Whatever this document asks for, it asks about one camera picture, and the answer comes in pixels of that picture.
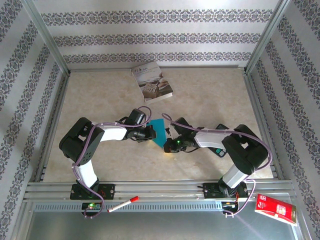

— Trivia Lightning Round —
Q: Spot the blue paper sheet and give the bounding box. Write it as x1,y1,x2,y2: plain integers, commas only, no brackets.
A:
146,118,169,149

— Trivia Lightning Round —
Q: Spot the grey metal sheet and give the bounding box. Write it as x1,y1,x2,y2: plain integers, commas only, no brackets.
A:
24,211,303,240

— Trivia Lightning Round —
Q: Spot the black calculator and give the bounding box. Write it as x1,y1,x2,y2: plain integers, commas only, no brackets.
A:
211,123,228,159

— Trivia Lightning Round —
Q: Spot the paperback book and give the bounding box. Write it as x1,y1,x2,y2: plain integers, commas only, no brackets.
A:
131,61,174,106

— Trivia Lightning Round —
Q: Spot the red capped white marker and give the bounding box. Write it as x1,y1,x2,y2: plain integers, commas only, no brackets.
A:
107,196,140,214

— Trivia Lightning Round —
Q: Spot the small controller circuit board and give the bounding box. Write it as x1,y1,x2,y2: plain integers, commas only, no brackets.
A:
222,199,240,211
81,202,102,212

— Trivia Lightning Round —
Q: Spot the red carton box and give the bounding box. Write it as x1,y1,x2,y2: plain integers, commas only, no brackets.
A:
254,193,299,227

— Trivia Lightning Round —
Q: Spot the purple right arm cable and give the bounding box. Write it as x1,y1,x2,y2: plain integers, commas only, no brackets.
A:
161,112,273,218

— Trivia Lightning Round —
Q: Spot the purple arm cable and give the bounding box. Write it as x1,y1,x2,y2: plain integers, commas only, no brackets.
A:
71,106,152,220
161,112,273,218

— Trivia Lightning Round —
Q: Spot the wide aluminium mounting rail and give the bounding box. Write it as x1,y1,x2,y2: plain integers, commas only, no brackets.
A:
23,180,296,203

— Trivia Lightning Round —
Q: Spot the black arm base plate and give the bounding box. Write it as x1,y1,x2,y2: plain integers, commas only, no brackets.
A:
69,183,116,201
203,181,249,200

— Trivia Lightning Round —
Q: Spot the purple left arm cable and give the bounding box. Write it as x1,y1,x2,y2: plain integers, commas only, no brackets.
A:
71,106,152,220

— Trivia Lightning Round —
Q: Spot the slotted grey cable duct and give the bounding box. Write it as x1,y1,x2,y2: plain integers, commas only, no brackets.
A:
33,202,225,213

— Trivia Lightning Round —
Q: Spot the thin aluminium back rail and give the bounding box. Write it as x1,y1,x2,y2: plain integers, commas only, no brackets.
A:
68,65,247,73

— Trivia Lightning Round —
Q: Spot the aluminium side rail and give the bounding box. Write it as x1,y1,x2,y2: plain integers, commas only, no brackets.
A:
33,71,72,183
243,71,286,181

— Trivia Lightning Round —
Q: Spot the aluminium frame post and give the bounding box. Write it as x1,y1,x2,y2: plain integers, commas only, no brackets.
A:
244,0,293,76
21,0,71,76

